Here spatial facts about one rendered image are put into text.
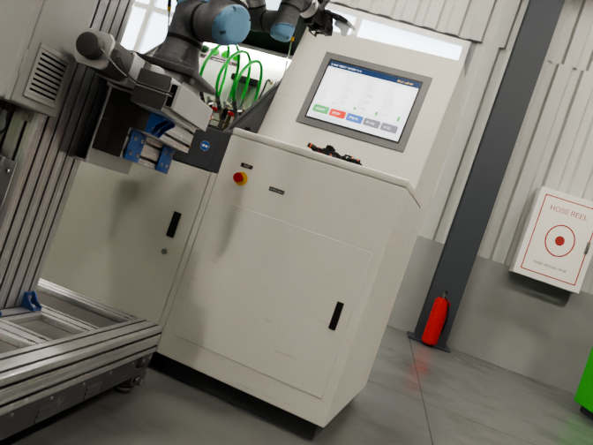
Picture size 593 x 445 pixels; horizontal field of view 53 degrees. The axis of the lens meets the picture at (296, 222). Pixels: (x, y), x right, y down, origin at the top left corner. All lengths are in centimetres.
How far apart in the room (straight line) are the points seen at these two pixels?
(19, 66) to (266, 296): 116
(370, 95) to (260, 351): 111
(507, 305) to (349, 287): 448
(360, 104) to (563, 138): 442
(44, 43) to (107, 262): 116
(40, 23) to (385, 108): 141
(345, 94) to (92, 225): 116
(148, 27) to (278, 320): 567
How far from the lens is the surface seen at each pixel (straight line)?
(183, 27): 191
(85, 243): 253
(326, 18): 222
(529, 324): 653
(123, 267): 243
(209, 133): 232
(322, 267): 210
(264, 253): 217
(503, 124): 618
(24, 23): 148
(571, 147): 670
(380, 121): 242
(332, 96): 250
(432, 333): 582
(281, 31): 205
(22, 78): 149
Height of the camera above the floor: 72
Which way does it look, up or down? level
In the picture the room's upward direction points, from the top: 19 degrees clockwise
